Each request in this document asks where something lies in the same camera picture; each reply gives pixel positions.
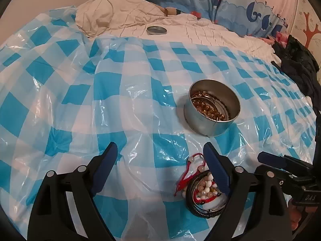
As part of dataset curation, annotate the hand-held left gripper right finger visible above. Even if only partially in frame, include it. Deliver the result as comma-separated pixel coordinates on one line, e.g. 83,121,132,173
203,142,293,241

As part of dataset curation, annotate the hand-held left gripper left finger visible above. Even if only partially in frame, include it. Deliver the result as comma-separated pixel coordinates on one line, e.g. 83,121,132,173
27,142,118,241

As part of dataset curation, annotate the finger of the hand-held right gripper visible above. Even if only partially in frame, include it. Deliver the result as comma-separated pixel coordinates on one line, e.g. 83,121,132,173
257,151,314,172
261,165,306,194

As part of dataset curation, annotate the white bead bracelet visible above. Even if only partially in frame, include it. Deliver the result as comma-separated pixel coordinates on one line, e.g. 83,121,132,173
182,172,227,200

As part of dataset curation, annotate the round metal tin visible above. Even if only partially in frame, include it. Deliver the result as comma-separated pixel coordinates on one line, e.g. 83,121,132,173
184,79,241,137

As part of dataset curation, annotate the black bangle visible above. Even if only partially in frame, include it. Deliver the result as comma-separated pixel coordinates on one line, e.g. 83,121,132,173
185,170,228,218

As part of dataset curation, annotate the person's right hand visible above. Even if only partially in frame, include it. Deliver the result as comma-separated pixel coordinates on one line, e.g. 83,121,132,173
288,198,313,233

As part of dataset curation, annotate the blue white checkered plastic sheet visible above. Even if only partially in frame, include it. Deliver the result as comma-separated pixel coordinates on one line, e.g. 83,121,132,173
0,5,319,241

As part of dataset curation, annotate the dark clothing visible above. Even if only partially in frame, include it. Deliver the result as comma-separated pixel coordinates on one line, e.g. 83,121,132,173
271,35,321,101

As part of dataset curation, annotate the pink floral cloth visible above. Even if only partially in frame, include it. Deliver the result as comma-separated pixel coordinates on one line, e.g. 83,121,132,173
259,33,289,46

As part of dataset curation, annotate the round metal tin lid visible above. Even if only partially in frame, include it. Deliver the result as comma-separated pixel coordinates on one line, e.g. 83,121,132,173
147,26,167,36

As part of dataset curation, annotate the cream striped blanket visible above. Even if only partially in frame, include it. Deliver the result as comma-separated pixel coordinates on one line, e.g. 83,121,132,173
75,0,281,63

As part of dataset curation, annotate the amber bead bracelet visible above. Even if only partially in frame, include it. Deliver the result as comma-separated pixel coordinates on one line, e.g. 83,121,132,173
192,97,227,122

